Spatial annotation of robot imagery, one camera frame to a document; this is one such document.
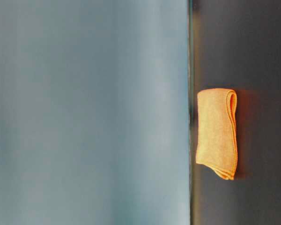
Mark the orange cloth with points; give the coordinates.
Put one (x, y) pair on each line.
(217, 131)

